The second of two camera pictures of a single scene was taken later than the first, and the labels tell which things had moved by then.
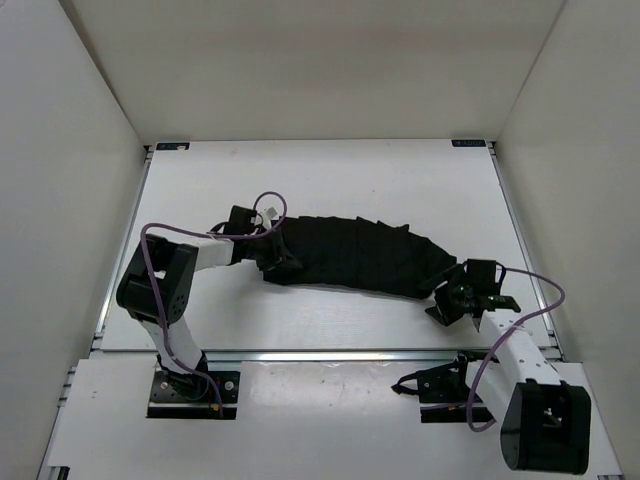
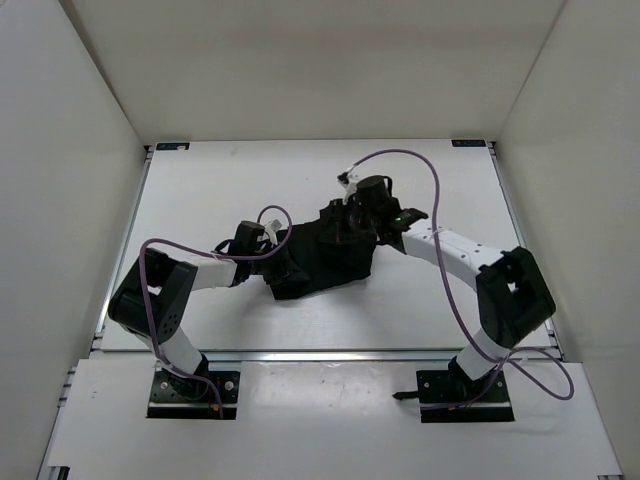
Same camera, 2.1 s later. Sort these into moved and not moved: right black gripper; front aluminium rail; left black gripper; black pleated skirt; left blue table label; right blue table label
Moved: black pleated skirt; right black gripper; left black gripper
Not moved: right blue table label; left blue table label; front aluminium rail
